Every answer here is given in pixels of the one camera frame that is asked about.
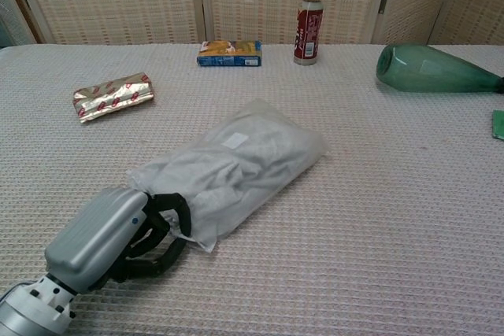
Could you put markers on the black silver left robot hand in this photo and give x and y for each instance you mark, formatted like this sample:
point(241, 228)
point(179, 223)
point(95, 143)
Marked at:
point(94, 233)

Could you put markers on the translucent white plastic bag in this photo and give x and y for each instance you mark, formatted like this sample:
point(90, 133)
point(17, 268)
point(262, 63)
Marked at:
point(311, 145)

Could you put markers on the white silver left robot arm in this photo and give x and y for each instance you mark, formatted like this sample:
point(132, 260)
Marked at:
point(31, 308)

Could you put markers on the gold red foil packet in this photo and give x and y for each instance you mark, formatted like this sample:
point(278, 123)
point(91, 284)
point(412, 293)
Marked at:
point(112, 96)

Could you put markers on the blue orange cardboard box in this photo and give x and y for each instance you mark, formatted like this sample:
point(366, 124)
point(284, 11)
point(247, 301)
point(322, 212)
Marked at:
point(230, 54)

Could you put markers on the woven folding screen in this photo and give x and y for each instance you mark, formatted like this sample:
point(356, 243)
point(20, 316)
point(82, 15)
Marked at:
point(118, 1)

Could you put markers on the woven pastel tablecloth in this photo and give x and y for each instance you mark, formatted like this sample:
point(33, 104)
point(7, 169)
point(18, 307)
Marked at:
point(374, 214)

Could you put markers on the red bottle with yellow cap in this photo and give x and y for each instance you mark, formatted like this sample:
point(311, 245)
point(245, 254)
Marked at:
point(309, 33)

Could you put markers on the green spray bottle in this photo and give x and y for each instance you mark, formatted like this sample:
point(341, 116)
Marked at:
point(421, 70)

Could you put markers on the green square sachet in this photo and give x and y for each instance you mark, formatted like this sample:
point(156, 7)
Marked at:
point(498, 125)

